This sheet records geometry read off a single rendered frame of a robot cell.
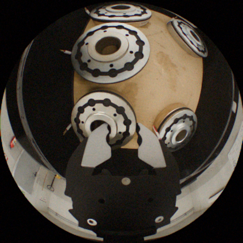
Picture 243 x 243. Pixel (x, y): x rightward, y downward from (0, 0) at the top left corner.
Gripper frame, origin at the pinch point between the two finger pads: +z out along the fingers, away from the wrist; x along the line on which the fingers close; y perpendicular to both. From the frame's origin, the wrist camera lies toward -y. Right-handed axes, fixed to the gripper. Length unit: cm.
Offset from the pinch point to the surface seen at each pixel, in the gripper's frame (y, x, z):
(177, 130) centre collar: 0.1, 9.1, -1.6
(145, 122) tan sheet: 0.8, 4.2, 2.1
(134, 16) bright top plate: -18.6, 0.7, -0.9
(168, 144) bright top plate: 3.6, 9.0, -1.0
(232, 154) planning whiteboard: 58, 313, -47
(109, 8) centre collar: -21.4, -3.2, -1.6
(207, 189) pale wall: 215, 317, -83
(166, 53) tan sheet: -12.8, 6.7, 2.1
